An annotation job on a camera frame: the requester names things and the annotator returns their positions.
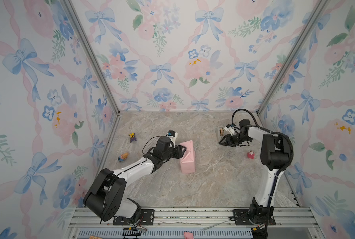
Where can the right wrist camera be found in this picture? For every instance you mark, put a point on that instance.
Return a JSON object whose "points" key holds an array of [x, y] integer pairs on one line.
{"points": [[230, 129]]}

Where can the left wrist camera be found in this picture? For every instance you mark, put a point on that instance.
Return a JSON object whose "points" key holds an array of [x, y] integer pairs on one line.
{"points": [[172, 135]]}

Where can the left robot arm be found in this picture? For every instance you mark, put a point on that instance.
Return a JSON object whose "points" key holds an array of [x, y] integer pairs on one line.
{"points": [[105, 196]]}

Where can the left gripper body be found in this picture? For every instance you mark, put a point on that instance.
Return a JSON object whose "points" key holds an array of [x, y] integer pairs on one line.
{"points": [[166, 157]]}

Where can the yellow purple toy figure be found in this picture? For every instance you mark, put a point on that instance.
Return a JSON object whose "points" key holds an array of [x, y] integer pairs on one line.
{"points": [[132, 137]]}

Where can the pink red toy figure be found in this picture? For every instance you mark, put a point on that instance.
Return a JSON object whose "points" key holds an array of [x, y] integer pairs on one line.
{"points": [[251, 154]]}

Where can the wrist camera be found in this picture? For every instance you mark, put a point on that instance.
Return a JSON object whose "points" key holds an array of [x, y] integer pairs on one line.
{"points": [[172, 135], [230, 129]]}

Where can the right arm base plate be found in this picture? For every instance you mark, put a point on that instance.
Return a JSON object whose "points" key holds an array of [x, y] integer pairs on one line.
{"points": [[243, 217]]}

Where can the orange toy figure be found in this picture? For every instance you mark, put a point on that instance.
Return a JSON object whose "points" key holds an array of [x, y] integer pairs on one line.
{"points": [[123, 157]]}

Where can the aluminium rail frame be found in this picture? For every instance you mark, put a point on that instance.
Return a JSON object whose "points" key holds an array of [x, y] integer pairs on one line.
{"points": [[202, 223]]}

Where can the pink object on rail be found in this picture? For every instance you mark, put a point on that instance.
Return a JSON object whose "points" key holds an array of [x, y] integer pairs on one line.
{"points": [[188, 235]]}

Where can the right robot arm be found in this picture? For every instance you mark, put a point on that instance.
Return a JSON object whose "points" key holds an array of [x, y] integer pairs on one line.
{"points": [[276, 155]]}

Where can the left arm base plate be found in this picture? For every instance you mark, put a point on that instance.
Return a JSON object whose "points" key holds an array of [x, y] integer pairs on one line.
{"points": [[145, 217]]}

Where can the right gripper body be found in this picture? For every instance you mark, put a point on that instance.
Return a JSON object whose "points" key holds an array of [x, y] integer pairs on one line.
{"points": [[236, 139]]}

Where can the purple wrapping paper sheet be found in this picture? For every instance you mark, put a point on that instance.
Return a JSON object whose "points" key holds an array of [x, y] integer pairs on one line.
{"points": [[187, 162]]}

